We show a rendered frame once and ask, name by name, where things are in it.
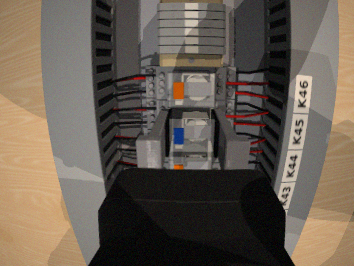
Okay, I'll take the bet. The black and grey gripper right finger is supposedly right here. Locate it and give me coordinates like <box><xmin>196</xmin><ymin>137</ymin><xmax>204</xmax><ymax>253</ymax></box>
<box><xmin>211</xmin><ymin>109</ymin><xmax>251</xmax><ymax>170</ymax></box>

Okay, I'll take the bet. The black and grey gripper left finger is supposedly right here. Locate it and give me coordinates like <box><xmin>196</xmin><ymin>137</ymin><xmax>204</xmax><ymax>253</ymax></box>
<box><xmin>135</xmin><ymin>109</ymin><xmax>172</xmax><ymax>169</ymax></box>

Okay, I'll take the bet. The grey relay panel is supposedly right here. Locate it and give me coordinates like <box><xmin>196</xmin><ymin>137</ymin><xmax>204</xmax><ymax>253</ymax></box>
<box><xmin>41</xmin><ymin>0</ymin><xmax>339</xmax><ymax>266</ymax></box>

